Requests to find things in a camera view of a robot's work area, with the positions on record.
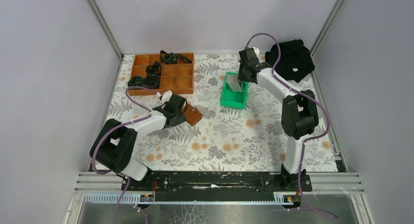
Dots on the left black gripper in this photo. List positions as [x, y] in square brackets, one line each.
[181, 120]

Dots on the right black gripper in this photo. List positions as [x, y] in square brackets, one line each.
[241, 78]

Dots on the brown leather card holder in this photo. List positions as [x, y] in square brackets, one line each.
[192, 115]

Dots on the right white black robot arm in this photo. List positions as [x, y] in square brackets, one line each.
[299, 114]

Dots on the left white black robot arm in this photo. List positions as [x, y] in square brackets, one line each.
[115, 143]

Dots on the stack of credit cards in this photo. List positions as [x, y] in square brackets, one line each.
[235, 85]

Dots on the wooden compartment tray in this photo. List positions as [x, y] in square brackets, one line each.
[178, 78]

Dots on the green plastic bin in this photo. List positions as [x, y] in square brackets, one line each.
[234, 99]

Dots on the rolled belt lower right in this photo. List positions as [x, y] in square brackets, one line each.
[152, 81]

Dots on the rolled belt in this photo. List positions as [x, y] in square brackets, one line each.
[136, 81]
[173, 58]
[154, 69]
[152, 81]

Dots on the rolled belt middle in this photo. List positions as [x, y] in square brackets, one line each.
[154, 69]

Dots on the black cloth bundle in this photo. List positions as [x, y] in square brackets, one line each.
[294, 60]

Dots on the rolled belt lower left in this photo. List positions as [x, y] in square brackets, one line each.
[136, 81]

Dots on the rolled belt top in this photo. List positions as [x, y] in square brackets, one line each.
[173, 58]

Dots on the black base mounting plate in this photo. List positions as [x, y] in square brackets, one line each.
[261, 181]

